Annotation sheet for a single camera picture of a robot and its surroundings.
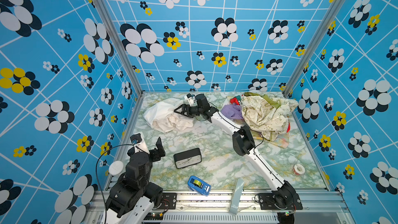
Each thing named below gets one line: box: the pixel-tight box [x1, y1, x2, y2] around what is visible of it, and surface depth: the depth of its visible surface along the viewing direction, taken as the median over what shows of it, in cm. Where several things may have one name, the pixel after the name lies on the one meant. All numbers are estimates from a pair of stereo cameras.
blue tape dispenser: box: [187, 175, 212, 197], surface depth 76 cm
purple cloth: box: [220, 103, 245, 120], surface depth 107 cm
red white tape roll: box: [293, 163, 306, 176], surface depth 82 cm
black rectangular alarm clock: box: [173, 147, 203, 169], surface depth 82 cm
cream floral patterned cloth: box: [241, 95, 299, 142], surface depth 93 cm
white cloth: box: [143, 97, 194, 134], surface depth 98 cm
